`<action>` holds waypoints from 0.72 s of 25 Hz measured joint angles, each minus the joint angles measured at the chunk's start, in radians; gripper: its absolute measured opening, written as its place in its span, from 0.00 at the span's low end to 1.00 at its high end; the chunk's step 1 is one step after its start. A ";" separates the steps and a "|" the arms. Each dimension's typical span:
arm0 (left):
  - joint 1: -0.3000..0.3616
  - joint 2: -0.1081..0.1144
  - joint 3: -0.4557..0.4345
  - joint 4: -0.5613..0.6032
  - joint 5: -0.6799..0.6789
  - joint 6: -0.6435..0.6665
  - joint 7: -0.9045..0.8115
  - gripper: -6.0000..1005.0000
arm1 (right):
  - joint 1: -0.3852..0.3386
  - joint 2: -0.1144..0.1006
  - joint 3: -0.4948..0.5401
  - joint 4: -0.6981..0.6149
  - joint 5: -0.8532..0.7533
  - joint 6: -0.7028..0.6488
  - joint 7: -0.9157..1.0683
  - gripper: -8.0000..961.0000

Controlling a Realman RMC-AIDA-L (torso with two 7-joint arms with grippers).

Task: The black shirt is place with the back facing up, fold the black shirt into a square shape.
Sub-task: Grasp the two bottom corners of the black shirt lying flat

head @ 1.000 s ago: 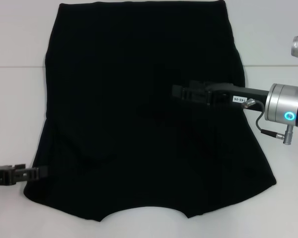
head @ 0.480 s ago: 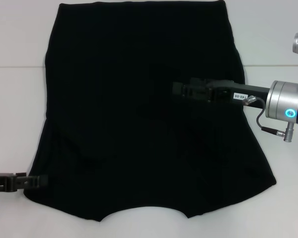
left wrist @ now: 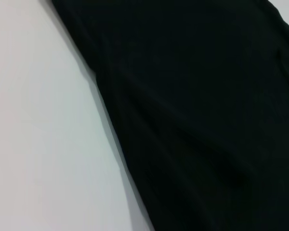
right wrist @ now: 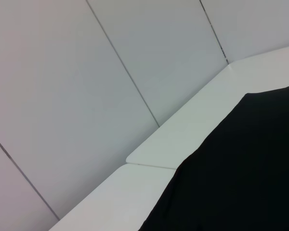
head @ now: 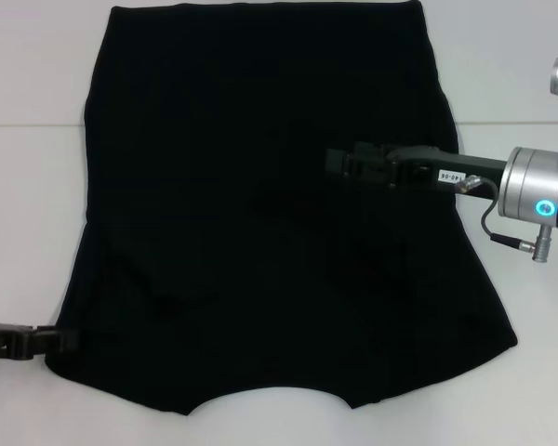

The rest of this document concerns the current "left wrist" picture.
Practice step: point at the black t-shirt with FREE print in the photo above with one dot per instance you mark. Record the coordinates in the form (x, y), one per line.
(195, 108)

